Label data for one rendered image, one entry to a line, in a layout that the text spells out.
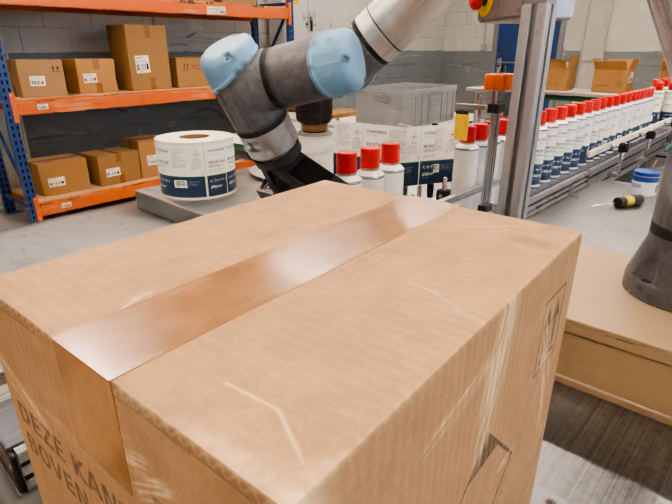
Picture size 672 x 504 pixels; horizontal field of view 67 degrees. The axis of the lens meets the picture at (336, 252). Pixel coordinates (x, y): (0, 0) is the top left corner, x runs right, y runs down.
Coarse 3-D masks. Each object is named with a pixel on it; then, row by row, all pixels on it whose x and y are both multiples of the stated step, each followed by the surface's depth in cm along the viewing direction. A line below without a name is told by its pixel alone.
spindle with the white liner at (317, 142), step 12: (300, 108) 108; (312, 108) 107; (324, 108) 108; (300, 120) 109; (312, 120) 108; (324, 120) 109; (300, 132) 111; (312, 132) 110; (324, 132) 111; (312, 144) 110; (324, 144) 111; (312, 156) 111; (324, 156) 112
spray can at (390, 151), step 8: (384, 144) 88; (392, 144) 87; (384, 152) 88; (392, 152) 88; (384, 160) 89; (392, 160) 88; (384, 168) 88; (392, 168) 88; (400, 168) 89; (392, 176) 88; (400, 176) 89; (384, 184) 89; (392, 184) 89; (400, 184) 90; (392, 192) 89; (400, 192) 90
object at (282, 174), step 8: (296, 160) 72; (304, 160) 72; (312, 160) 72; (280, 168) 71; (288, 168) 71; (296, 168) 71; (304, 168) 71; (312, 168) 71; (320, 168) 71; (280, 176) 72; (288, 176) 70; (296, 176) 70; (304, 176) 71; (312, 176) 71; (320, 176) 71; (328, 176) 71; (336, 176) 71; (288, 184) 72; (296, 184) 71; (304, 184) 70
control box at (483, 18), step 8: (488, 0) 95; (496, 0) 93; (504, 0) 90; (512, 0) 88; (520, 0) 86; (560, 0) 86; (568, 0) 86; (480, 8) 98; (488, 8) 95; (496, 8) 93; (504, 8) 90; (512, 8) 88; (520, 8) 86; (560, 8) 87; (568, 8) 87; (480, 16) 99; (488, 16) 96; (496, 16) 93; (504, 16) 91; (512, 16) 89; (520, 16) 87; (560, 16) 87; (568, 16) 87
